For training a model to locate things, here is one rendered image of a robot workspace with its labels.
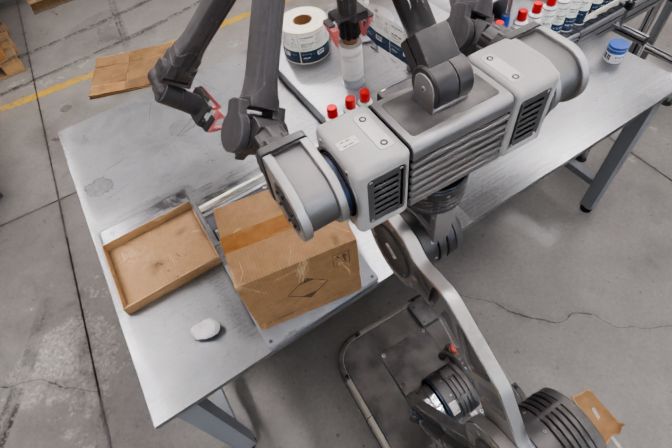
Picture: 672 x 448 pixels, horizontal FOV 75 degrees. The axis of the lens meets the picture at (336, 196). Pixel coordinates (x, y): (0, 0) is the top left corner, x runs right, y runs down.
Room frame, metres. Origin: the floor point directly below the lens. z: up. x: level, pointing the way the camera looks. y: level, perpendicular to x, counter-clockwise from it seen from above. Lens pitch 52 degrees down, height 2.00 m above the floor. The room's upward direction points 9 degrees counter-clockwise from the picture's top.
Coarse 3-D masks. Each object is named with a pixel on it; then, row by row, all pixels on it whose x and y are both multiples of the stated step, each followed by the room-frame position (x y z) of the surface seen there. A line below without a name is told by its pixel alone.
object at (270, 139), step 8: (264, 128) 0.57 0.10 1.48; (272, 128) 0.57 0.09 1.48; (280, 128) 0.57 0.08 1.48; (256, 136) 0.56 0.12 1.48; (264, 136) 0.55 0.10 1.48; (272, 136) 0.54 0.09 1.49; (280, 136) 0.54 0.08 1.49; (288, 136) 0.51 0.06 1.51; (296, 136) 0.51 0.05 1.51; (304, 136) 0.51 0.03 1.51; (256, 144) 0.55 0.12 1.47; (264, 144) 0.53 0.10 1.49; (272, 144) 0.50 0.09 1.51; (280, 144) 0.50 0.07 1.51; (288, 144) 0.50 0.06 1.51; (256, 152) 0.50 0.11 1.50; (264, 152) 0.49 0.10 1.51; (264, 168) 0.48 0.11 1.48; (264, 176) 0.49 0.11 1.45; (272, 192) 0.48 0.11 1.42
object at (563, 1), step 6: (558, 0) 1.49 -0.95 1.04; (564, 0) 1.48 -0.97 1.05; (570, 0) 1.48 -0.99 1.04; (558, 6) 1.48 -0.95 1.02; (564, 6) 1.47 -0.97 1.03; (558, 12) 1.48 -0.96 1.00; (564, 12) 1.47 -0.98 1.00; (558, 18) 1.48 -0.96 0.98; (564, 18) 1.48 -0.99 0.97; (552, 24) 1.49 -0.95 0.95; (558, 24) 1.47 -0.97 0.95; (558, 30) 1.47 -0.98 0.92
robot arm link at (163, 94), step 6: (156, 84) 0.96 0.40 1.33; (162, 84) 0.95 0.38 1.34; (168, 84) 0.94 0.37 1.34; (156, 90) 0.95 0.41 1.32; (162, 90) 0.93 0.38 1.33; (168, 90) 0.93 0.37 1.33; (174, 90) 0.94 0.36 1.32; (180, 90) 0.95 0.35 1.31; (156, 96) 0.93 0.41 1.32; (162, 96) 0.92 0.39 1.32; (168, 96) 0.92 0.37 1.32; (174, 96) 0.93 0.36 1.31; (180, 96) 0.93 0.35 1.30; (162, 102) 0.92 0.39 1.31; (168, 102) 0.92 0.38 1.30; (174, 102) 0.92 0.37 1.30; (180, 102) 0.93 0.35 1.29; (174, 108) 0.93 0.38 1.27
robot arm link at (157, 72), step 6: (162, 60) 0.95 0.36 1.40; (156, 66) 0.96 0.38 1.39; (162, 66) 0.94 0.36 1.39; (150, 72) 1.02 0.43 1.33; (156, 72) 0.96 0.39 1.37; (162, 72) 0.93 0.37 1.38; (150, 78) 1.00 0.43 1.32; (156, 78) 0.98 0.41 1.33; (162, 78) 0.93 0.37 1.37; (174, 84) 0.94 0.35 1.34; (180, 84) 0.94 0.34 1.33; (186, 84) 0.96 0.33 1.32
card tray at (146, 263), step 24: (168, 216) 0.92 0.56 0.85; (192, 216) 0.91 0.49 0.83; (120, 240) 0.85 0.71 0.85; (144, 240) 0.85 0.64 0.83; (168, 240) 0.83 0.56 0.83; (192, 240) 0.82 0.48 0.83; (120, 264) 0.77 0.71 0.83; (144, 264) 0.75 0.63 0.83; (168, 264) 0.74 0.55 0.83; (192, 264) 0.73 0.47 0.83; (216, 264) 0.71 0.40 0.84; (120, 288) 0.68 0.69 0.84; (144, 288) 0.67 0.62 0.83; (168, 288) 0.65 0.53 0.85
